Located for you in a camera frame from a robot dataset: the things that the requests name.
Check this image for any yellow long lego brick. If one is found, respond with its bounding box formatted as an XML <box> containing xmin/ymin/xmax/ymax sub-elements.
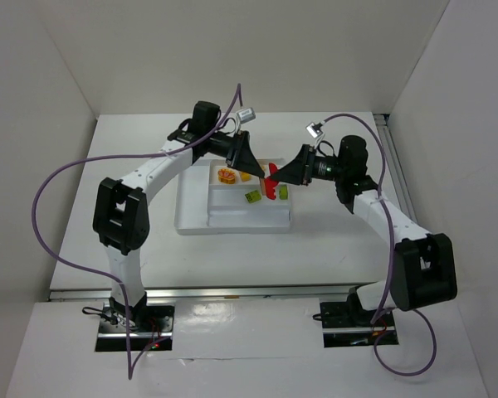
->
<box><xmin>241</xmin><ymin>172</ymin><xmax>251</xmax><ymax>182</ymax></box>

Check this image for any small green lego brick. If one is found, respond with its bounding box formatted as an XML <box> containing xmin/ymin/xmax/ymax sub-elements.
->
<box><xmin>279</xmin><ymin>185</ymin><xmax>289</xmax><ymax>201</ymax></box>

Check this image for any red lego piece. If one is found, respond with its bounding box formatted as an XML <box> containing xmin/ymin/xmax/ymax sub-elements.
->
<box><xmin>264</xmin><ymin>163</ymin><xmax>279</xmax><ymax>200</ymax></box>

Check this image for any round orange lego piece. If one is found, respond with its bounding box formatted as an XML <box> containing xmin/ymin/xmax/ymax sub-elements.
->
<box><xmin>217</xmin><ymin>168</ymin><xmax>237</xmax><ymax>185</ymax></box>

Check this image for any green yellow lego stack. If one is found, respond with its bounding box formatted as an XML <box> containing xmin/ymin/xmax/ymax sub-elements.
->
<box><xmin>244</xmin><ymin>190</ymin><xmax>261</xmax><ymax>204</ymax></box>

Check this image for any tan lego plate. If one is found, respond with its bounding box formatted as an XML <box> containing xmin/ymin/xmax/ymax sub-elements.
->
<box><xmin>259</xmin><ymin>178</ymin><xmax>266</xmax><ymax>197</ymax></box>

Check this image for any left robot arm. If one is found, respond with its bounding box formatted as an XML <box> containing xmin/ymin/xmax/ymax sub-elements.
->
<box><xmin>93</xmin><ymin>101</ymin><xmax>265</xmax><ymax>325</ymax></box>

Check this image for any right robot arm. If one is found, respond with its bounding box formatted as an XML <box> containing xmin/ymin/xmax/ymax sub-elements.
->
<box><xmin>268</xmin><ymin>135</ymin><xmax>458</xmax><ymax>322</ymax></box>

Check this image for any white divided tray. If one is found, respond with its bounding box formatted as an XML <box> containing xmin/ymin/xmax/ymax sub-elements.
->
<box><xmin>174</xmin><ymin>158</ymin><xmax>292</xmax><ymax>235</ymax></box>

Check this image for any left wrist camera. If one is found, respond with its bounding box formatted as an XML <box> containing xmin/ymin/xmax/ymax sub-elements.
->
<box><xmin>236</xmin><ymin>107</ymin><xmax>256</xmax><ymax>124</ymax></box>

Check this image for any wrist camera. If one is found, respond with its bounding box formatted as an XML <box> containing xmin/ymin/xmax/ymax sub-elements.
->
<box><xmin>236</xmin><ymin>107</ymin><xmax>256</xmax><ymax>124</ymax></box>
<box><xmin>305</xmin><ymin>122</ymin><xmax>324</xmax><ymax>139</ymax></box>

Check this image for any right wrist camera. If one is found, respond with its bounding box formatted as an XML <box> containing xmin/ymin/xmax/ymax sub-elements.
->
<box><xmin>305</xmin><ymin>122</ymin><xmax>324</xmax><ymax>139</ymax></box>

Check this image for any aluminium side rail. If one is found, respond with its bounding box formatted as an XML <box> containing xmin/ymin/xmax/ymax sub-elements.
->
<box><xmin>373</xmin><ymin>114</ymin><xmax>417</xmax><ymax>222</ymax></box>

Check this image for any aluminium front rail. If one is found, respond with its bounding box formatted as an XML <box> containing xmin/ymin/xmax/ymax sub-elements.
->
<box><xmin>47</xmin><ymin>283</ymin><xmax>369</xmax><ymax>302</ymax></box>

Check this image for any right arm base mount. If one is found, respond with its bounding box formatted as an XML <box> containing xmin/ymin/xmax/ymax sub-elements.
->
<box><xmin>312</xmin><ymin>302</ymin><xmax>399</xmax><ymax>348</ymax></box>

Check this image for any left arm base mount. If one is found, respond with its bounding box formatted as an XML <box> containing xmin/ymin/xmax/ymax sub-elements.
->
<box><xmin>81</xmin><ymin>303</ymin><xmax>175</xmax><ymax>352</ymax></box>

